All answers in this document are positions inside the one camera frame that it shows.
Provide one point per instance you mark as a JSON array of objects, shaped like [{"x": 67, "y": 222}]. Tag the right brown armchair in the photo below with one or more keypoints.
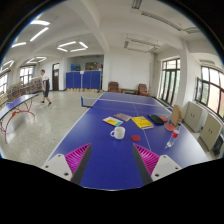
[{"x": 143, "y": 91}]

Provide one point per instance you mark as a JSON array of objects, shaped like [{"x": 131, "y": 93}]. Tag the white ceramic mug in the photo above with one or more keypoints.
[{"x": 118, "y": 133}]

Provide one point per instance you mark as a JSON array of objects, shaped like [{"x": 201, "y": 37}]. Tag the yellow and blue booklet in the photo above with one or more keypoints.
[{"x": 112, "y": 121}]

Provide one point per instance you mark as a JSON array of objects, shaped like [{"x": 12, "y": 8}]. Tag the table tennis net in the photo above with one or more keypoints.
[{"x": 88, "y": 102}]

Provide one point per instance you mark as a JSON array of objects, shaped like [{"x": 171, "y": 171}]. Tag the cardboard sheet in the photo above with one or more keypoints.
[{"x": 177, "y": 115}]

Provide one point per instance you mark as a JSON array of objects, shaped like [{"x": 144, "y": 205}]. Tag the red paddle near bottle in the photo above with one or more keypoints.
[{"x": 169, "y": 127}]

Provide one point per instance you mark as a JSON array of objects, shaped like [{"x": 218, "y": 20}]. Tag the person in white shirt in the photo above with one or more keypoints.
[{"x": 46, "y": 87}]

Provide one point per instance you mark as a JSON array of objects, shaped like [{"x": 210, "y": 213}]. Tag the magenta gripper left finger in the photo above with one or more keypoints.
[{"x": 71, "y": 166}]

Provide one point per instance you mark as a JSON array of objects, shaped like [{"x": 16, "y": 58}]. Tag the clear plastic water bottle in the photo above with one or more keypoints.
[{"x": 173, "y": 137}]

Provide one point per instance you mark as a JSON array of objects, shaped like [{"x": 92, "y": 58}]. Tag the left brown armchair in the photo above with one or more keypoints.
[{"x": 113, "y": 87}]

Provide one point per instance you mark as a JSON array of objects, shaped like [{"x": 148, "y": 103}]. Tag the yellow book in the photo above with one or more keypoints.
[{"x": 142, "y": 122}]

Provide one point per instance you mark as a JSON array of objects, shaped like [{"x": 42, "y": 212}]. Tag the beige metal cabinet far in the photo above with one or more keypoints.
[{"x": 195, "y": 116}]

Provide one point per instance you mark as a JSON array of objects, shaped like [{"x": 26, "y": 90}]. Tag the blue partition barriers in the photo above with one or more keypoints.
[{"x": 83, "y": 79}]

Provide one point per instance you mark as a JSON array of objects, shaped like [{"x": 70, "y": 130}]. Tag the red table tennis paddle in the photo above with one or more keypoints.
[{"x": 165, "y": 119}]

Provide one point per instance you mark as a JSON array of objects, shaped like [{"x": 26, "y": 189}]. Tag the red round bottle cap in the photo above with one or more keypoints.
[{"x": 136, "y": 138}]

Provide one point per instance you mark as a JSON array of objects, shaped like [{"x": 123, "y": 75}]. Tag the beige metal cabinet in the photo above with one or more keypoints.
[
  {"x": 195, "y": 116},
  {"x": 210, "y": 131}
]

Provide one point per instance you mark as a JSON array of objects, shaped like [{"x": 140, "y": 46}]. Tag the beige metal cabinet near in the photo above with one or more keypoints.
[{"x": 210, "y": 131}]

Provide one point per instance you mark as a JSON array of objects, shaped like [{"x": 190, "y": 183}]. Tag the bookshelf with books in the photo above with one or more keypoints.
[{"x": 19, "y": 89}]

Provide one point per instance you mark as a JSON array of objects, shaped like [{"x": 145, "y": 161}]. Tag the black paddle case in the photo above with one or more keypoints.
[{"x": 156, "y": 119}]

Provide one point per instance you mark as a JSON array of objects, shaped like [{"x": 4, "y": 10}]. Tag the grey checkered booklet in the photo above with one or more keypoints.
[{"x": 123, "y": 117}]

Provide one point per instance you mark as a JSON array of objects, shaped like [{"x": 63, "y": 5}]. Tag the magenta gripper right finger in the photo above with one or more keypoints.
[{"x": 153, "y": 167}]

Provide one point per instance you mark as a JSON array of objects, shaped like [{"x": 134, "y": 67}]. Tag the brown armchair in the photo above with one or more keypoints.
[
  {"x": 143, "y": 91},
  {"x": 113, "y": 87}
]

